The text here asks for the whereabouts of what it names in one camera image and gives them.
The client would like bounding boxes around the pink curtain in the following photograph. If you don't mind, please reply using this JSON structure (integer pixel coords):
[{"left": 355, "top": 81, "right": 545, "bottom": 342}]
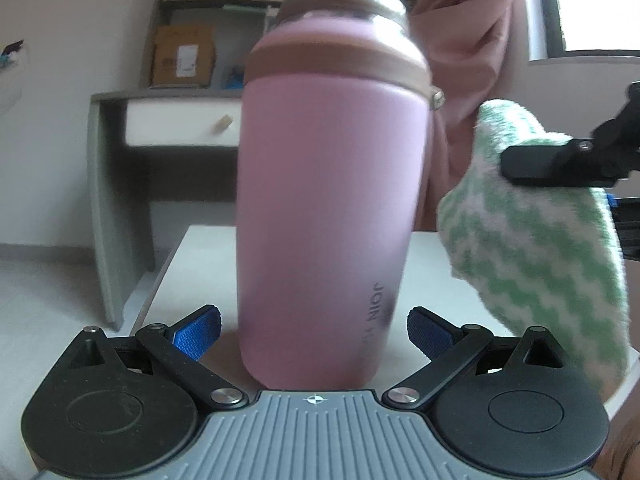
[{"left": 410, "top": 0, "right": 515, "bottom": 231}]

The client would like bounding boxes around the pink insulated bottle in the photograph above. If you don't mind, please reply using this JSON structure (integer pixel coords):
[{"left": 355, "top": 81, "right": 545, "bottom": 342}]
[{"left": 236, "top": 0, "right": 442, "bottom": 390}]

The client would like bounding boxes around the wall socket with plug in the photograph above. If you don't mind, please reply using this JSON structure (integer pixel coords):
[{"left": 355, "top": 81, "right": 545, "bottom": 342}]
[{"left": 0, "top": 40, "right": 24, "bottom": 68}]

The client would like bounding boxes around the cardboard box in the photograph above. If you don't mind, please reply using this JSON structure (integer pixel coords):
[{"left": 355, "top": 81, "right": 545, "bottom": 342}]
[{"left": 151, "top": 24, "right": 216, "bottom": 87}]

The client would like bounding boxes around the window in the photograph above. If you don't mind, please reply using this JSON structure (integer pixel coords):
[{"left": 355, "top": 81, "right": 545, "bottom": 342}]
[{"left": 525, "top": 0, "right": 639, "bottom": 58}]

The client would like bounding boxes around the grey desk with drawer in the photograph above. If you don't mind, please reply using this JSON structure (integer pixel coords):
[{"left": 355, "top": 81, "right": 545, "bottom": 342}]
[{"left": 87, "top": 89, "right": 242, "bottom": 328}]

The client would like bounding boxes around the green white fluffy cloth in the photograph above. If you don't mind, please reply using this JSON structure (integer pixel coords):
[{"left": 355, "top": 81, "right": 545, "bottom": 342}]
[{"left": 437, "top": 100, "right": 630, "bottom": 401}]

